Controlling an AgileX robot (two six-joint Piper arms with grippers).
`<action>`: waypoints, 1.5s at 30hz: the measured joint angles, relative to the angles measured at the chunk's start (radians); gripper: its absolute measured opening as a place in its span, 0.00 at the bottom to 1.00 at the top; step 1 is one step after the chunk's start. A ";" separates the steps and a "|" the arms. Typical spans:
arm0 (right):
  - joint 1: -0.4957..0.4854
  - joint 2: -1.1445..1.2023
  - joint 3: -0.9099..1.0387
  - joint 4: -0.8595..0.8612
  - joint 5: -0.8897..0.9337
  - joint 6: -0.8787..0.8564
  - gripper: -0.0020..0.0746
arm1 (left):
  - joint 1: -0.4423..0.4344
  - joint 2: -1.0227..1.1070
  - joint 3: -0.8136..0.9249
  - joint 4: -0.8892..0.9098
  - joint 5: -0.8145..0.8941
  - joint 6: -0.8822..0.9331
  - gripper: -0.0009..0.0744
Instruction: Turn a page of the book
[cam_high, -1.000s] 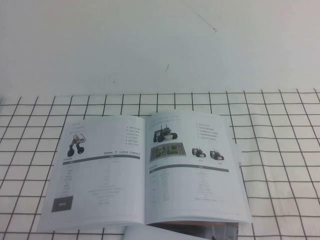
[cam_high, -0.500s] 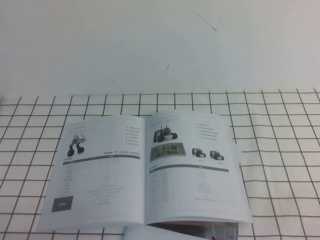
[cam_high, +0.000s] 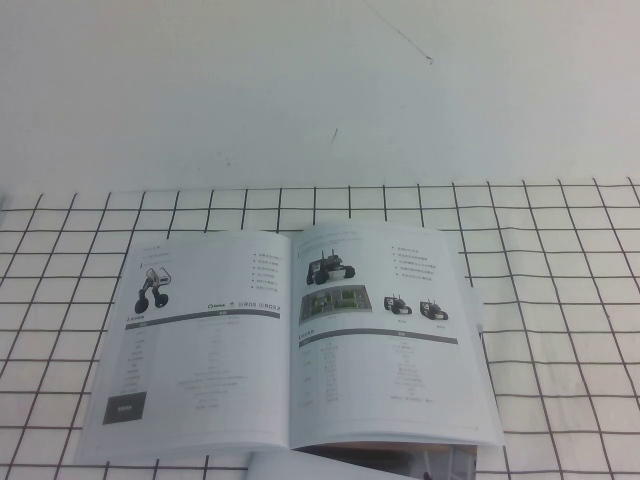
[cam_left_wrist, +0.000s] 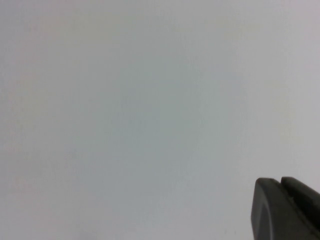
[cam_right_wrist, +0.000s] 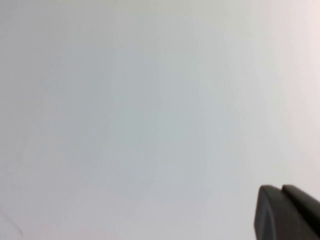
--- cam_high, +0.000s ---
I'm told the robot catalogue book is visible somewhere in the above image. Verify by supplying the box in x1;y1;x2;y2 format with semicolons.
73;222;506;464

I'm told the brochure with photo cover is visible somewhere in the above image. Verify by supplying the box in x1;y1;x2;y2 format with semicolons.
247;287;485;480

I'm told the white black-grid tablecloth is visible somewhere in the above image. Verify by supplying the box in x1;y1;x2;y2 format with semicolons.
0;177;640;480

